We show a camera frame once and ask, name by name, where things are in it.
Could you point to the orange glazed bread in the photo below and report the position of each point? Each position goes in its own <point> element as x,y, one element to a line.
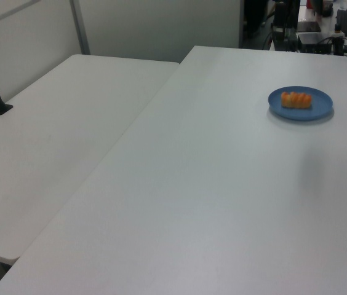
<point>296,100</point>

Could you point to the blue round plate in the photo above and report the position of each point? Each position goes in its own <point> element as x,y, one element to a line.
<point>316,111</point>

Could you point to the black upright equipment stand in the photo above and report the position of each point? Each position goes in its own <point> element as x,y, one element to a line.
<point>281,21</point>

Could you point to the silver and black electronics box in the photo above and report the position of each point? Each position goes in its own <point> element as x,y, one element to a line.
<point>313,41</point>

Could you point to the grey metal partition post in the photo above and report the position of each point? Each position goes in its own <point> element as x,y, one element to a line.
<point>80,30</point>

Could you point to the small black camera device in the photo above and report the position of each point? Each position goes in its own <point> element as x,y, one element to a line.
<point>338,40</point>

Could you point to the grey partition rail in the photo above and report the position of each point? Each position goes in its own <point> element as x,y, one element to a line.
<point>7,15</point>

